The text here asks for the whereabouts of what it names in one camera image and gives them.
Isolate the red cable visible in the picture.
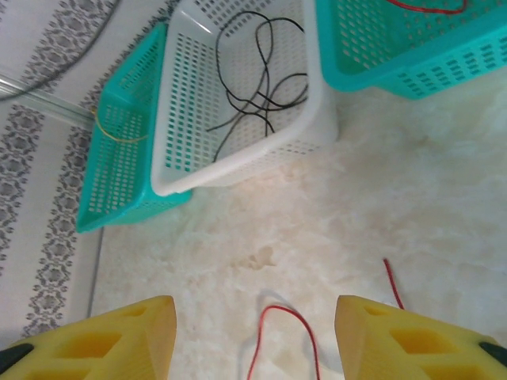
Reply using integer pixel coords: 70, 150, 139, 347
386, 0, 469, 16
382, 257, 406, 310
247, 304, 322, 380

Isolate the aluminium frame post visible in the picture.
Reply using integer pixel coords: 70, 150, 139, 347
0, 74, 98, 124

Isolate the white plastic mesh basket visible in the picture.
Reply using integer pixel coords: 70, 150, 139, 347
150, 0, 340, 197

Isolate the thin yellow cable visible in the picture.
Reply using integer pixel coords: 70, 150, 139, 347
91, 108, 150, 144

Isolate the teal plastic mesh basket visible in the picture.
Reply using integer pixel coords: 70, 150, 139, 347
314, 0, 507, 100
74, 21, 195, 234

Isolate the aluminium frame rail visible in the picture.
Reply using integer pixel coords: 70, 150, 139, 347
87, 228, 105, 317

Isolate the black cable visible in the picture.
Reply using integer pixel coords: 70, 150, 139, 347
205, 19, 310, 135
0, 0, 122, 100
213, 9, 306, 163

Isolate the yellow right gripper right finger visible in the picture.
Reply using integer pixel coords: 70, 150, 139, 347
335, 294, 507, 380

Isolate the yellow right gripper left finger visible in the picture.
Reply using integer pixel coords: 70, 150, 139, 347
0, 294, 177, 380

